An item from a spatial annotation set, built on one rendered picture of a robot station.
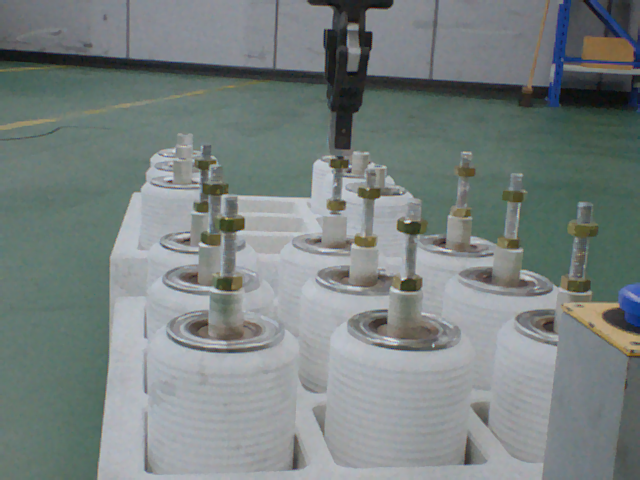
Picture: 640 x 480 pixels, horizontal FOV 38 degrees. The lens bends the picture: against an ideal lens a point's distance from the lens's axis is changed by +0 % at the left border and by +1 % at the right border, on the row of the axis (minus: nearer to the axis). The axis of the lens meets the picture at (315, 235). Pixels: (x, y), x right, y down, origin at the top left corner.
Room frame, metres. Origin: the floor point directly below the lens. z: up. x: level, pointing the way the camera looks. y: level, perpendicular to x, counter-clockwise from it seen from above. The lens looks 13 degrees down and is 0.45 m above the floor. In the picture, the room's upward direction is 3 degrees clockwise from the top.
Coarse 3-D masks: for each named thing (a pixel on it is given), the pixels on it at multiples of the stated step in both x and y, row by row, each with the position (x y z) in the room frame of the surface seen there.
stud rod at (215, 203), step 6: (210, 168) 0.68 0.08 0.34; (216, 168) 0.67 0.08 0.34; (210, 174) 0.68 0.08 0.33; (216, 174) 0.67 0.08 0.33; (210, 180) 0.68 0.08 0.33; (216, 180) 0.67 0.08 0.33; (210, 198) 0.68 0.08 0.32; (216, 198) 0.67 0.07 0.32; (210, 204) 0.68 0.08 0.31; (216, 204) 0.67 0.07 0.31; (210, 210) 0.67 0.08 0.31; (216, 210) 0.67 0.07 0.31; (210, 216) 0.67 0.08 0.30; (210, 222) 0.67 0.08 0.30; (210, 228) 0.67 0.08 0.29
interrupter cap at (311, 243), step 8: (296, 240) 0.81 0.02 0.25; (304, 240) 0.82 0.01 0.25; (312, 240) 0.82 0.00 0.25; (320, 240) 0.83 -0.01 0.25; (352, 240) 0.83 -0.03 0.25; (296, 248) 0.80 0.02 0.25; (304, 248) 0.79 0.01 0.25; (312, 248) 0.79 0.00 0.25; (320, 248) 0.79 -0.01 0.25; (328, 248) 0.81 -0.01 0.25; (344, 248) 0.81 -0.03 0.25
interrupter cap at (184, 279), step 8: (192, 264) 0.71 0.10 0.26; (168, 272) 0.68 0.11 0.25; (176, 272) 0.69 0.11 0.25; (184, 272) 0.69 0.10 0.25; (192, 272) 0.69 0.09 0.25; (240, 272) 0.70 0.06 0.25; (248, 272) 0.70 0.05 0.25; (168, 280) 0.66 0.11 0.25; (176, 280) 0.67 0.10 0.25; (184, 280) 0.67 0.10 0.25; (192, 280) 0.68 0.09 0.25; (248, 280) 0.68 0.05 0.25; (256, 280) 0.68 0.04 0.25; (176, 288) 0.65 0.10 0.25; (184, 288) 0.64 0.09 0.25; (192, 288) 0.64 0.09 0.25; (200, 288) 0.65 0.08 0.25; (208, 288) 0.65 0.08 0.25; (248, 288) 0.65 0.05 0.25; (256, 288) 0.66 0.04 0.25
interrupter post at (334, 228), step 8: (328, 216) 0.81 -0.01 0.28; (336, 216) 0.81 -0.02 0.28; (344, 216) 0.81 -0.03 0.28; (328, 224) 0.81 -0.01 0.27; (336, 224) 0.81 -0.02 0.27; (344, 224) 0.81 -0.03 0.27; (328, 232) 0.81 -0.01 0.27; (336, 232) 0.81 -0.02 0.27; (344, 232) 0.81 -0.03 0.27; (328, 240) 0.81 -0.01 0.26; (336, 240) 0.81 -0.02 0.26; (344, 240) 0.81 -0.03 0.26; (336, 248) 0.81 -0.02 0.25
